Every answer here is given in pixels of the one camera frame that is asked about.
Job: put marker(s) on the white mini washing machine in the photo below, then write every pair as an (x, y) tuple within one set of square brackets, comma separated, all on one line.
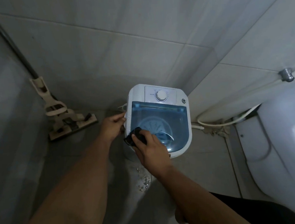
[(158, 89)]

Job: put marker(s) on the beige sponge mop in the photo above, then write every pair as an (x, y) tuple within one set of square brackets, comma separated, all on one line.
[(61, 115)]

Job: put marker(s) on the black shorts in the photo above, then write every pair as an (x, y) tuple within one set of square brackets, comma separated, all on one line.
[(259, 211)]

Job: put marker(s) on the person's left thumb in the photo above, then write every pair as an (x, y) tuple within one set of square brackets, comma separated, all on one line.
[(123, 126)]

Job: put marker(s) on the white round timer dial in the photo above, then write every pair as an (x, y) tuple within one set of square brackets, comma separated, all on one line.
[(161, 95)]

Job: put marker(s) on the black cloth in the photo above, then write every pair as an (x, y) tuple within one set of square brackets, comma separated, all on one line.
[(138, 138)]

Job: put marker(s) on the blue transparent washer lid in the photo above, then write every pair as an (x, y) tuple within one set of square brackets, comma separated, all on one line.
[(173, 121)]

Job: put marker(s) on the person's right forearm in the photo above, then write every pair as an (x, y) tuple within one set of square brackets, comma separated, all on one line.
[(195, 196)]

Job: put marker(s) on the person's leg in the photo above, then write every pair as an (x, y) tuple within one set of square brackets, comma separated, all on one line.
[(179, 215)]

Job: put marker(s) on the person's right hand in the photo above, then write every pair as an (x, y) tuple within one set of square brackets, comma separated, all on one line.
[(153, 153)]

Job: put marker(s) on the small round grey cap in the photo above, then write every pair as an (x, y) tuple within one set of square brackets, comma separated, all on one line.
[(184, 100)]

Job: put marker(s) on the person's left hand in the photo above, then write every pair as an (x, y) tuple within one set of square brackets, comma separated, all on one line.
[(110, 128)]

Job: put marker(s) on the person's right thumb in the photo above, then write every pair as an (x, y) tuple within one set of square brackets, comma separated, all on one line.
[(135, 144)]

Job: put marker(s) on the metal wall valve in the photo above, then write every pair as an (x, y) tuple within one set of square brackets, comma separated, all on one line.
[(286, 74)]

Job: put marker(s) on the person's left forearm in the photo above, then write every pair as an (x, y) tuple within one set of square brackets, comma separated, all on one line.
[(74, 187)]

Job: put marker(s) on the white toilet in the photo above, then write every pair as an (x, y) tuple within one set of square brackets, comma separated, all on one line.
[(280, 143)]

